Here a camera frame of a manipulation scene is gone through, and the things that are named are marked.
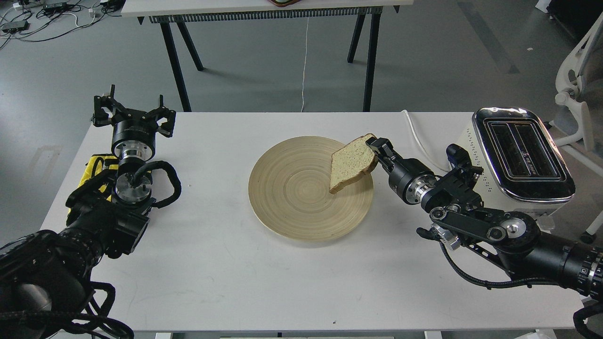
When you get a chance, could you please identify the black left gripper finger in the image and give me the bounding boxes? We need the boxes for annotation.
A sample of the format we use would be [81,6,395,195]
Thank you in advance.
[146,95,176,138]
[91,84,125,127]

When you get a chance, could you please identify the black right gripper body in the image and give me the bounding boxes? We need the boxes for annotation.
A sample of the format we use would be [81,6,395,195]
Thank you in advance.
[381,153,436,205]

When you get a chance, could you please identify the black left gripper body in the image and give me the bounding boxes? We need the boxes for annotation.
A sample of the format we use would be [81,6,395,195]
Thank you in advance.
[111,113,159,159]

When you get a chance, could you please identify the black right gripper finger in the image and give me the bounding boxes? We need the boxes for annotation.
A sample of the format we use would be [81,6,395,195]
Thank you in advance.
[366,137,383,164]
[375,137,399,171]

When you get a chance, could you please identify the slice of bread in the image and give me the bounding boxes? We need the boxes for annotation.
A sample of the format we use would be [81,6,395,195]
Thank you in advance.
[329,133,378,194]

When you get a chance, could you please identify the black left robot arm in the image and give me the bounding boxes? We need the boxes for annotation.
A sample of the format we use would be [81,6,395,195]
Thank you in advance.
[0,87,182,339]

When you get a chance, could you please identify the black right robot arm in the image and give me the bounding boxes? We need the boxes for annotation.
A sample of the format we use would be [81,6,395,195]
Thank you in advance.
[366,137,603,339]

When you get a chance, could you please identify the cream and chrome toaster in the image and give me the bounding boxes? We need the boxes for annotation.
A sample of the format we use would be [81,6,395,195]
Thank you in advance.
[456,107,576,233]

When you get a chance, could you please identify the round wooden plate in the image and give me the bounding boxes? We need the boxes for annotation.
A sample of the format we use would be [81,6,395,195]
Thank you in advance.
[248,137,374,241]

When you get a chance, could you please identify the white background table black legs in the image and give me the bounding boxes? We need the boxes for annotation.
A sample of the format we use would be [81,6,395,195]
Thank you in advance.
[121,0,413,112]

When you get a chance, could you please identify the brown object on background table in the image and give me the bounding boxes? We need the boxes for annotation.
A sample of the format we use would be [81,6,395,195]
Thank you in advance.
[269,0,300,7]

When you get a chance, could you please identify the white toaster power cable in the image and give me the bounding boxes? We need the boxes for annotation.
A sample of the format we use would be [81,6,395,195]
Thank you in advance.
[401,110,451,173]

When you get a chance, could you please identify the cables and adapters on floor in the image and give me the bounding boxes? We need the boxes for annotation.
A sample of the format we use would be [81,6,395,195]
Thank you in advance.
[0,0,126,49]

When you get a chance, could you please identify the white hanging cable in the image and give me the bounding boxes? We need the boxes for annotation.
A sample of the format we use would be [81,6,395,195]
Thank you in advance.
[301,16,310,113]

